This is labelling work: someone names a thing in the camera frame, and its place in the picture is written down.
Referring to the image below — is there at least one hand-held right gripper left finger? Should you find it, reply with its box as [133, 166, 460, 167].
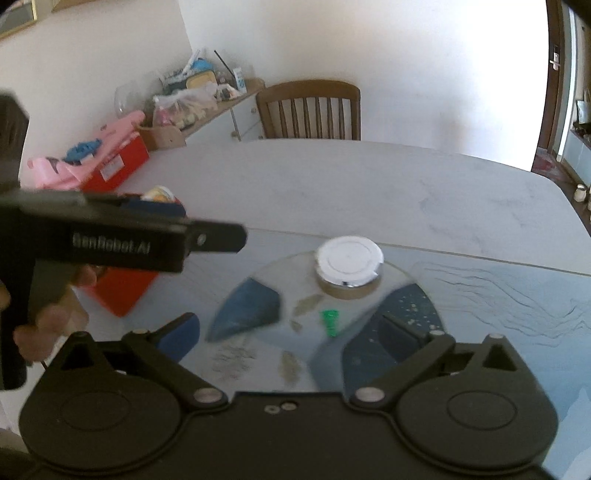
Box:
[58, 312, 229, 409]

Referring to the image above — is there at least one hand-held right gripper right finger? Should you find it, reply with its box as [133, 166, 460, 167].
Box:
[351, 312, 523, 411]

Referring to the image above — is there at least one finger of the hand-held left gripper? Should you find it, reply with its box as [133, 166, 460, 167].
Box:
[83, 193, 188, 222]
[185, 220, 248, 256]

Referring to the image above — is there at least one red tin box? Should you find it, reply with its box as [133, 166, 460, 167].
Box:
[76, 194, 160, 318]

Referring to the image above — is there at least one jar with silver lid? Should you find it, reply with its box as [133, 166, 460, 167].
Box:
[315, 236, 385, 301]

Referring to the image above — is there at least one person's left hand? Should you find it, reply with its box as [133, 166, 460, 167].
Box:
[14, 265, 100, 365]

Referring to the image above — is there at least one brown cardboard box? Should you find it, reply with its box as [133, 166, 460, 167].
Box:
[139, 124, 185, 151]

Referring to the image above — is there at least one small blue toy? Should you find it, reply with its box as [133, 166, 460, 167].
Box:
[65, 141, 102, 162]

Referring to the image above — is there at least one pink plastic package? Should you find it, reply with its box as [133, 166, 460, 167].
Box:
[27, 110, 145, 191]

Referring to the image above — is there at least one clear plastic bag of goods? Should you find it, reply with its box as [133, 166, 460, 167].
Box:
[152, 83, 218, 130]

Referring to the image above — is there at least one clear glass bowl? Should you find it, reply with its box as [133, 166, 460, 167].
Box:
[115, 80, 148, 114]

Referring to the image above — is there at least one white sideboard with wooden top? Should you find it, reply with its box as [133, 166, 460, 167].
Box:
[148, 78, 267, 151]

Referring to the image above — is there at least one yellow and blue toy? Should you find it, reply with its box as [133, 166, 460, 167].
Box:
[185, 71, 218, 90]

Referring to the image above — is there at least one wooden chair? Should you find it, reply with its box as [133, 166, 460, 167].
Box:
[255, 80, 361, 140]

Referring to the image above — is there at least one gold framed picture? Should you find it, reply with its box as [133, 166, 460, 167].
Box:
[0, 0, 38, 38]

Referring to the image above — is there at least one grey cabinet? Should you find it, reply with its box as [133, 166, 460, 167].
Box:
[569, 127, 591, 164]

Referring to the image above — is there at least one brown door frame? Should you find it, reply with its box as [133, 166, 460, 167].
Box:
[531, 0, 575, 174]

